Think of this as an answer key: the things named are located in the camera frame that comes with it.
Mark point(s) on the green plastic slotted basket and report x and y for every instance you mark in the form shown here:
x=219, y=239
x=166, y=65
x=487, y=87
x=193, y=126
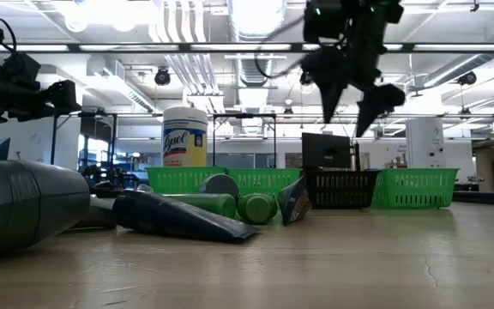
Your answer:
x=268, y=180
x=414, y=189
x=178, y=178

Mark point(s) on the white round column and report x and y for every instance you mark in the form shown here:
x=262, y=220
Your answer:
x=425, y=137

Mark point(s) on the Lysol wipes canister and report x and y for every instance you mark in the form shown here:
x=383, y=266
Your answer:
x=184, y=141

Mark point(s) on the silver ventilation duct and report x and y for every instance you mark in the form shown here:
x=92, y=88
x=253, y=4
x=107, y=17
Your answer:
x=247, y=70

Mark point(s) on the dark blue squeeze tube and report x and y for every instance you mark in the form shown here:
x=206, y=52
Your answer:
x=97, y=214

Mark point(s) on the black table frame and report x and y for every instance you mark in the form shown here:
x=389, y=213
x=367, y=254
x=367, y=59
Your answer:
x=487, y=198

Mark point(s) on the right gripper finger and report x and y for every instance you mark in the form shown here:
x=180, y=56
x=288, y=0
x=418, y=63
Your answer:
x=380, y=103
x=332, y=98

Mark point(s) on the small dark foil bag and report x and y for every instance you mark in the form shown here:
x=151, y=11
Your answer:
x=294, y=201

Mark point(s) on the black background stand frame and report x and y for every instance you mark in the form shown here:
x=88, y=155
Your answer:
x=245, y=115

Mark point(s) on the black overhead frame beam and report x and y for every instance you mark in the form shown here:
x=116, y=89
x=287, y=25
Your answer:
x=73, y=47

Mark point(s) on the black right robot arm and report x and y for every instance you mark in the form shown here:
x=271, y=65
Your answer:
x=328, y=21

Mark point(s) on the black plastic slotted basket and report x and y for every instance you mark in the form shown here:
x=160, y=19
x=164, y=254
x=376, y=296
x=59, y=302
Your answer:
x=341, y=189

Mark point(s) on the green travel bottle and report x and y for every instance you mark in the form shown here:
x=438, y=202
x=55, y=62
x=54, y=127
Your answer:
x=256, y=209
x=212, y=204

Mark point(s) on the black background rack frame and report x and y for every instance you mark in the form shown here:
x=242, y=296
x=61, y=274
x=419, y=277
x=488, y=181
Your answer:
x=54, y=146

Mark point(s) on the large dark foil bag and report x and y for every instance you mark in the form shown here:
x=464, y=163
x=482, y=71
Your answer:
x=174, y=219

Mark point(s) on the dark grey foreground bag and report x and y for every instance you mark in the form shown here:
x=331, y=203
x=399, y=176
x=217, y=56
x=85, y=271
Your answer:
x=24, y=206

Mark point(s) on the black computer monitor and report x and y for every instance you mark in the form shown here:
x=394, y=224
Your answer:
x=324, y=150

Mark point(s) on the grey travel bottle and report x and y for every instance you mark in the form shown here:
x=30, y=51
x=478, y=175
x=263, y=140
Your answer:
x=220, y=185

